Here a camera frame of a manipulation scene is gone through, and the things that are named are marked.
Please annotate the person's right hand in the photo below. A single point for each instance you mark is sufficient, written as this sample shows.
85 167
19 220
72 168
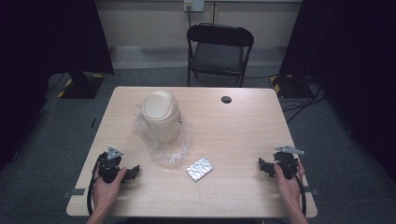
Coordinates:
291 189

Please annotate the black curtain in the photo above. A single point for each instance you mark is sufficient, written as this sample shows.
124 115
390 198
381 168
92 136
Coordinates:
351 62
37 46

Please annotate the person's left hand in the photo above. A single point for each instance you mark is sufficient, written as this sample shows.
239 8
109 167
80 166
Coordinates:
106 194

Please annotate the dark tape strip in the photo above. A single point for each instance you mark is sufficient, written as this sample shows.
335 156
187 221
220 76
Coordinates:
74 192
312 190

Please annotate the black stand base striped tape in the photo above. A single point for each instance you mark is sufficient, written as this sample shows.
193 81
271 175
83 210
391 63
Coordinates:
82 87
289 88

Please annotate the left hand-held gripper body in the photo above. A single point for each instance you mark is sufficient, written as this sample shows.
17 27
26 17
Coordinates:
109 165

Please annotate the beige swing-lid trash bin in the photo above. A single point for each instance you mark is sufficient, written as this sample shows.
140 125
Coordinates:
160 119

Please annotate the small black floor tape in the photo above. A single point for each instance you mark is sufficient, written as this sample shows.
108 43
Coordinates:
93 123

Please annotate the black folding chair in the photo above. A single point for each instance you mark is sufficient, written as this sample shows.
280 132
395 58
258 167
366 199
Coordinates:
218 57

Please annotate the silver foil packet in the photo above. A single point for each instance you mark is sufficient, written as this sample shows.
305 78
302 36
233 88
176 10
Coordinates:
199 169

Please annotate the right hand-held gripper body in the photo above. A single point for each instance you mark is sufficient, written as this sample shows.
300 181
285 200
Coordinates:
288 163

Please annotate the clear plastic bag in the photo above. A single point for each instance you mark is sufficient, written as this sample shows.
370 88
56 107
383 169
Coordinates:
168 154

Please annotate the white wall outlet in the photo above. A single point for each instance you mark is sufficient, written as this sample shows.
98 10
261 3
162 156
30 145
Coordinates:
193 5

